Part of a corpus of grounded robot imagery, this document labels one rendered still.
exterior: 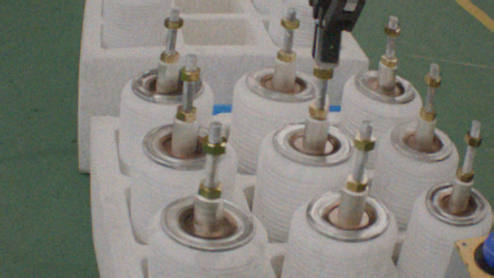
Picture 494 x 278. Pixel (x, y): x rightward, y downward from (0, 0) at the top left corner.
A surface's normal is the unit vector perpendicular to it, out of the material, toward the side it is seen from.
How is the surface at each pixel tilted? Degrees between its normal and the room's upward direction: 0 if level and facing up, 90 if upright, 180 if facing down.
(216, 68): 90
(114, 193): 0
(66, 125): 0
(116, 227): 0
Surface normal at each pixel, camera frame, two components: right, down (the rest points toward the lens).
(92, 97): 0.17, 0.50
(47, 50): 0.10, -0.87
